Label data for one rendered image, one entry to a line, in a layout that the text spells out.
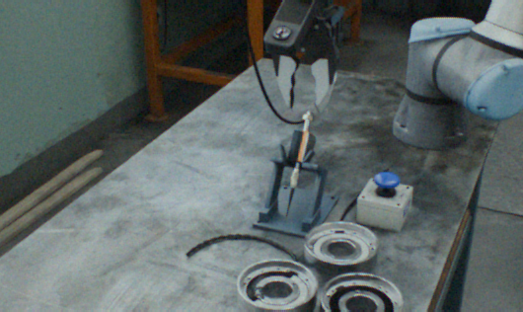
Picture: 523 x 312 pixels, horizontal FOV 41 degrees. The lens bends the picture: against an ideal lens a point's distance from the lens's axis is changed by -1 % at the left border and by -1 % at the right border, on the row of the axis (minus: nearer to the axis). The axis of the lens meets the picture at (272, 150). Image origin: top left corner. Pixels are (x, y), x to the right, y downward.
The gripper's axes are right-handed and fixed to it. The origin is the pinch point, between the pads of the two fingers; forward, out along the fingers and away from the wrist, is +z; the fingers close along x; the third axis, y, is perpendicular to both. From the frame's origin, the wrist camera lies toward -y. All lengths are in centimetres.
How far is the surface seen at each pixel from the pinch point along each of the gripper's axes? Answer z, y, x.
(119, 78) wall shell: 77, 156, 146
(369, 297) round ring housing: 15.1, -22.0, -17.5
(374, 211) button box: 15.3, -1.7, -12.6
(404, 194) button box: 13.6, 2.4, -16.1
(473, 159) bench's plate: 18.2, 27.0, -23.6
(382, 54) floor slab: 100, 293, 59
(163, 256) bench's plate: 17.9, -21.1, 13.8
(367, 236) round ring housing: 14.9, -9.1, -13.5
